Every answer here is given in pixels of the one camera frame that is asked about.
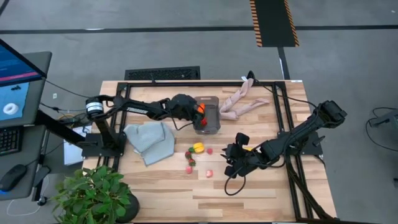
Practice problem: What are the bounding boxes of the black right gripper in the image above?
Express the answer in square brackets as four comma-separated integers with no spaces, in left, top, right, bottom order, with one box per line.
[221,133,274,179]

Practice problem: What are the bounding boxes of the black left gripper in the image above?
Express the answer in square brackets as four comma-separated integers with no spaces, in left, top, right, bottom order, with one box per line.
[169,93,205,128]

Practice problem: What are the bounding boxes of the yellow toy bell pepper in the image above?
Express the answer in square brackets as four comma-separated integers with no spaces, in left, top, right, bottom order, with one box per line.
[188,142,205,154]

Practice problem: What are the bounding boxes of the translucent grey tupperware container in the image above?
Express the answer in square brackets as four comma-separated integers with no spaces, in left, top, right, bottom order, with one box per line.
[192,95,221,135]

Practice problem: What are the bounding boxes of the beige cloth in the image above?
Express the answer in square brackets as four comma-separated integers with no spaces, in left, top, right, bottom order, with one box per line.
[218,78,270,121]

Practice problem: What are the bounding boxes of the grey cloth towel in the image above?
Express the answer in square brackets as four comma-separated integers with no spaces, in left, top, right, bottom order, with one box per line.
[123,121,176,167]

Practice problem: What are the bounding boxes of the black floor vent grille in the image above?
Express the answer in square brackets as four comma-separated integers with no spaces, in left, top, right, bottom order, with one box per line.
[124,65,201,81]

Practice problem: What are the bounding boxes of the black plant pot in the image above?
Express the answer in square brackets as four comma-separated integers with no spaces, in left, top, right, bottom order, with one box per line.
[115,192,141,224]

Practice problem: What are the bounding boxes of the black mat orange striped edges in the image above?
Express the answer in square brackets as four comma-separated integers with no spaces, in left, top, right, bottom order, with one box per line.
[249,0,300,48]

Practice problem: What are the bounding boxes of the green leafy plant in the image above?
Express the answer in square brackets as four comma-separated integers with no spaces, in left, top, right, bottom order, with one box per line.
[52,164,132,224]

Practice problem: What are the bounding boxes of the white paper sheet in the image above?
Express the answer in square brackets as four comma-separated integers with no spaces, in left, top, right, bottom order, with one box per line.
[63,124,93,166]

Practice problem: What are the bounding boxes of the black diagonal strut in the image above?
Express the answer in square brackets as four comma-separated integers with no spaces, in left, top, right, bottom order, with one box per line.
[35,109,97,149]

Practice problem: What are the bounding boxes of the grey framed monitor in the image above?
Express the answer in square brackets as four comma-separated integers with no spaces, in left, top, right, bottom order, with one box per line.
[0,51,53,128]

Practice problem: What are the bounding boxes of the dark grey desk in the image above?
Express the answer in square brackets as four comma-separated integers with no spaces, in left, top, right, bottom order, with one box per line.
[0,123,47,200]

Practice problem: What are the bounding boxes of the black framed monitor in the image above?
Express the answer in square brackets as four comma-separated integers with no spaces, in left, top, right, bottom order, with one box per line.
[0,39,48,88]

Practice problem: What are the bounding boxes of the black keyboard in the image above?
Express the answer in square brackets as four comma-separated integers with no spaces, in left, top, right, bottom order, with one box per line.
[0,126,23,156]

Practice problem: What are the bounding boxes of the black computer mouse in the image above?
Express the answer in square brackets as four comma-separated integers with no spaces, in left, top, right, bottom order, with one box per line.
[0,164,28,192]

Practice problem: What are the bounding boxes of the black metal table frame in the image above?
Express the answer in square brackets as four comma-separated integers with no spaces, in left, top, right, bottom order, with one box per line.
[96,80,340,223]

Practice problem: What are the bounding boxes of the black right gripper cable loop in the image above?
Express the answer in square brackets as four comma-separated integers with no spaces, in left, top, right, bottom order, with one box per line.
[224,167,248,197]

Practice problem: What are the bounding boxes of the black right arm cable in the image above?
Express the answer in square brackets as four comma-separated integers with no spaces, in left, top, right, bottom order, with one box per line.
[254,77,318,110]

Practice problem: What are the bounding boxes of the black monitor cable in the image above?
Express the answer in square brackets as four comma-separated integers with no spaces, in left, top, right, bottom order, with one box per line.
[42,78,91,99]

